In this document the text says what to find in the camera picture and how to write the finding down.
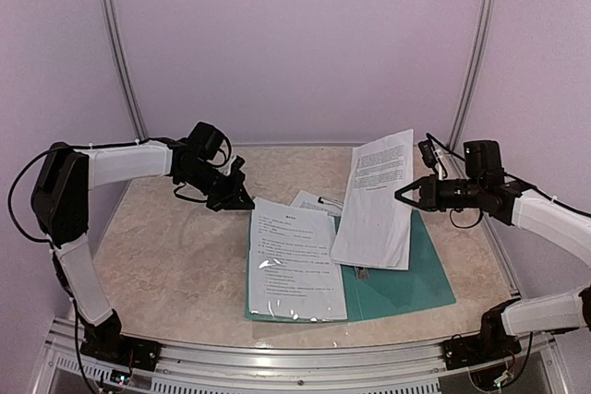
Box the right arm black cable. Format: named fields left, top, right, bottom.
left=424, top=132, right=591, bottom=381

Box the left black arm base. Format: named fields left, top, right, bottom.
left=78, top=311, right=162, bottom=372

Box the white printed top sheet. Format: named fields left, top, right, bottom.
left=331, top=129, right=414, bottom=271

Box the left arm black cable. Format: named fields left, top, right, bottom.
left=6, top=133, right=235, bottom=394

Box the white Chinese agreement sheet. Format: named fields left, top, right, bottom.
left=246, top=197, right=347, bottom=323

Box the white paper stack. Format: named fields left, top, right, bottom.
left=291, top=190, right=343, bottom=217

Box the aluminium front rail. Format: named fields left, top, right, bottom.
left=31, top=317, right=573, bottom=394

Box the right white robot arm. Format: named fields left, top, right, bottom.
left=395, top=140, right=590, bottom=361

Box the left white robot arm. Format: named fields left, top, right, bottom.
left=31, top=122, right=255, bottom=362

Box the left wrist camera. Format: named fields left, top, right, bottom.
left=229, top=156, right=246, bottom=175

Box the left aluminium corner post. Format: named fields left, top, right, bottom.
left=100, top=0, right=148, bottom=139

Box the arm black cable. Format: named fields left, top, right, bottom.
left=6, top=133, right=235, bottom=394
left=424, top=132, right=591, bottom=381

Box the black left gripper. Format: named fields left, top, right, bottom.
left=180, top=161, right=255, bottom=211

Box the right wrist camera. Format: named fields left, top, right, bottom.
left=417, top=133, right=449, bottom=180

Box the green file folder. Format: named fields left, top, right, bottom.
left=243, top=209, right=458, bottom=324

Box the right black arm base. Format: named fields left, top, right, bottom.
left=441, top=299, right=522, bottom=370

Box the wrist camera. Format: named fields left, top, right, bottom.
left=229, top=156, right=246, bottom=175
left=417, top=133, right=449, bottom=180

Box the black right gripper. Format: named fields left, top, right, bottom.
left=396, top=173, right=486, bottom=212

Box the loose metal clip bar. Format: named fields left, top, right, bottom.
left=318, top=197, right=344, bottom=207

